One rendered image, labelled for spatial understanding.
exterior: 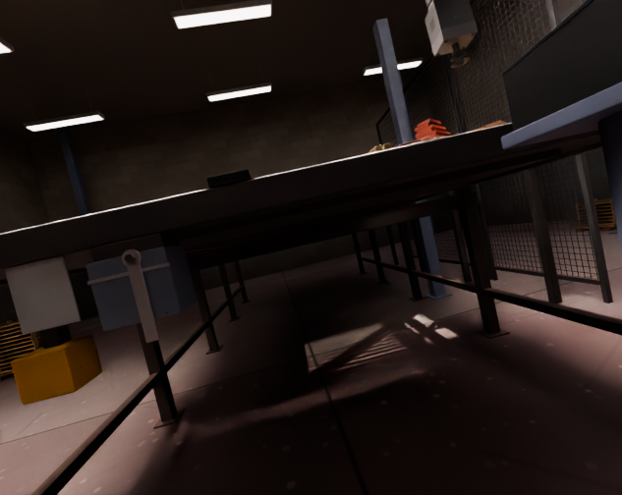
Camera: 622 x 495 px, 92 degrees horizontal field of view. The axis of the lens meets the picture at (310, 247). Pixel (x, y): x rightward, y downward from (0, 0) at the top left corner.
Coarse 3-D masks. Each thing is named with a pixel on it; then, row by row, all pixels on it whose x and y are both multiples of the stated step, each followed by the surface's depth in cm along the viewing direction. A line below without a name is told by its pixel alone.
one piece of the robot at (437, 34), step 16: (448, 0) 74; (464, 0) 74; (432, 16) 76; (448, 16) 74; (464, 16) 74; (432, 32) 78; (448, 32) 74; (464, 32) 73; (432, 48) 80; (448, 48) 78; (464, 48) 79
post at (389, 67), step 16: (384, 32) 252; (384, 48) 253; (384, 64) 255; (384, 80) 262; (400, 80) 255; (400, 96) 255; (400, 112) 255; (400, 128) 256; (416, 224) 267; (432, 240) 261; (432, 256) 261; (432, 272) 262; (432, 288) 264
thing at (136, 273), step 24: (144, 240) 53; (168, 240) 56; (96, 264) 51; (120, 264) 52; (144, 264) 52; (168, 264) 52; (96, 288) 51; (120, 288) 52; (144, 288) 52; (168, 288) 52; (192, 288) 61; (120, 312) 52; (144, 312) 52; (168, 312) 53; (144, 336) 52
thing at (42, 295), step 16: (64, 256) 54; (16, 272) 53; (32, 272) 53; (48, 272) 53; (64, 272) 53; (16, 288) 53; (32, 288) 53; (48, 288) 53; (64, 288) 54; (16, 304) 53; (32, 304) 53; (48, 304) 53; (64, 304) 54; (32, 320) 53; (48, 320) 54; (64, 320) 54; (80, 320) 54
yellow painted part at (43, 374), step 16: (48, 336) 54; (64, 336) 56; (32, 352) 54; (48, 352) 51; (64, 352) 52; (80, 352) 55; (96, 352) 59; (16, 368) 51; (32, 368) 51; (48, 368) 51; (64, 368) 51; (80, 368) 54; (96, 368) 58; (32, 384) 51; (48, 384) 51; (64, 384) 52; (80, 384) 53; (32, 400) 51
